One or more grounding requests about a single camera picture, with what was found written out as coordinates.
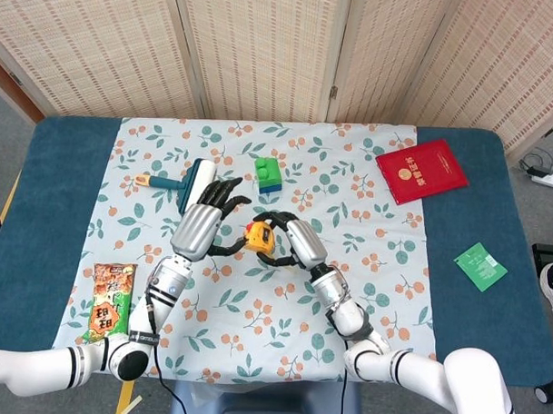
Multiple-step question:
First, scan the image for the red certificate booklet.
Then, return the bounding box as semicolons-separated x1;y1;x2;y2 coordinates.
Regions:
374;136;471;209

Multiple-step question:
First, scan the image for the teal lint roller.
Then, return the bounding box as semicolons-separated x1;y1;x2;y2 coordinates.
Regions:
133;155;218;217

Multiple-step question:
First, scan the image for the bamboo folding screen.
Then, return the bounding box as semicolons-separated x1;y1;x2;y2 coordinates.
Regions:
0;0;553;159

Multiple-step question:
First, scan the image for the paper strip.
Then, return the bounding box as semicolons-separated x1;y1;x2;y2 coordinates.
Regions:
118;394;143;414

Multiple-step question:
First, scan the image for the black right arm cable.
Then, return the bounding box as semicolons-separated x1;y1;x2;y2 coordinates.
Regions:
340;339;351;414

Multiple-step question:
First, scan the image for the floral tablecloth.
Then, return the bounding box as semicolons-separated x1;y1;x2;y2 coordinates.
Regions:
50;113;448;393

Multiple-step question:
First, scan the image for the blue table cover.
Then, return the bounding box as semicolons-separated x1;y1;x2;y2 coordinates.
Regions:
0;111;553;390

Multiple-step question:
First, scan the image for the orange green snack bag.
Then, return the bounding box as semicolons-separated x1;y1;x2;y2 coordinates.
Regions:
81;261;138;347

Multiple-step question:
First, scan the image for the black caster wheel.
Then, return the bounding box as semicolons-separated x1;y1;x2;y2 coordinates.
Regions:
533;381;553;405

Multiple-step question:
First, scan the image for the yellow tape measure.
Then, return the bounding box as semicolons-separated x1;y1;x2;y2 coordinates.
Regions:
242;220;277;256

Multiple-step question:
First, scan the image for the white power strip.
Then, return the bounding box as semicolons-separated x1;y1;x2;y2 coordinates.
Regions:
529;169;553;192

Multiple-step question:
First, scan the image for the green blue building block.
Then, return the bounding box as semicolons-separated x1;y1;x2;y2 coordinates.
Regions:
252;156;284;197

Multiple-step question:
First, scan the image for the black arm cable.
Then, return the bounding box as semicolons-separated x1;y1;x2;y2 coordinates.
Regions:
140;297;193;414
340;339;351;414

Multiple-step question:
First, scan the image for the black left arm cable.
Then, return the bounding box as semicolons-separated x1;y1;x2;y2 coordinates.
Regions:
140;297;193;414

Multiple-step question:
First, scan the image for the green foil packet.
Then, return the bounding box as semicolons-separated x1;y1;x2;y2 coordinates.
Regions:
451;241;509;294

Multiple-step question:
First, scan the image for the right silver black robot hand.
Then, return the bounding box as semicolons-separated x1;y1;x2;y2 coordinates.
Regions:
250;210;331;270

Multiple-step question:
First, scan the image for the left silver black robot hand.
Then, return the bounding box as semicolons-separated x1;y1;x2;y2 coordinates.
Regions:
169;174;254;265

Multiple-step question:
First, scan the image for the black power adapter with cable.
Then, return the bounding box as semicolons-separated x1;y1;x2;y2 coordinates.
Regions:
518;146;553;178

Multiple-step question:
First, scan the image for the black box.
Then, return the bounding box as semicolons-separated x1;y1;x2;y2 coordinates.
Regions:
530;242;553;269

